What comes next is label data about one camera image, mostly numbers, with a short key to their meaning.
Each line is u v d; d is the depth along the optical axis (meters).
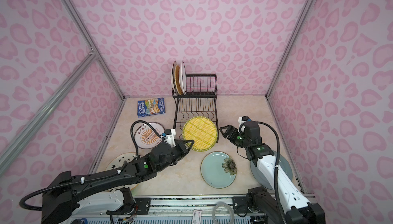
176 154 0.65
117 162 0.86
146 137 0.97
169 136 0.69
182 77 0.80
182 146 0.67
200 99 1.14
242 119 0.74
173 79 0.82
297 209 0.39
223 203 0.77
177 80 0.84
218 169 0.84
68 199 0.40
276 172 0.48
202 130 0.77
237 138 0.69
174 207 0.74
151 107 1.11
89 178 0.46
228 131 0.70
